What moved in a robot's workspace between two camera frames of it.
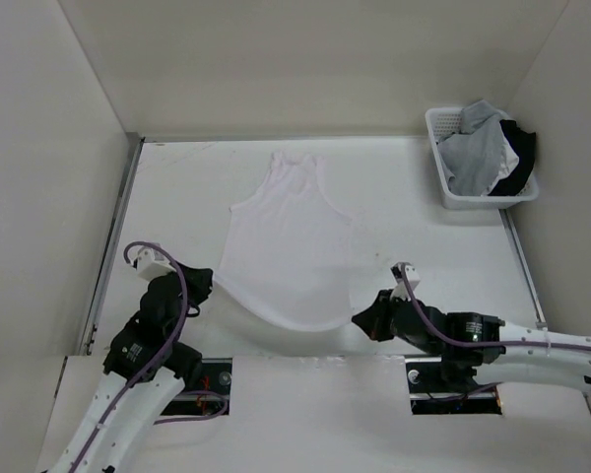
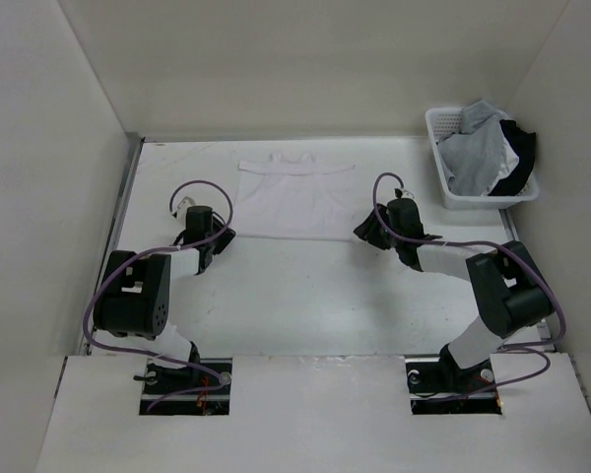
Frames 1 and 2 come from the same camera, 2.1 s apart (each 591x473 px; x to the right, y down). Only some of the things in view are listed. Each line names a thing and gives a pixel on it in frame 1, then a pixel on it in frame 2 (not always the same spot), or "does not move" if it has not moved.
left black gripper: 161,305 → 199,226
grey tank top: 474,156 does not move
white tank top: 508,161 does not move
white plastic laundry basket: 441,122 does not move
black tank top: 523,144 does not move
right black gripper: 372,318 → 367,230
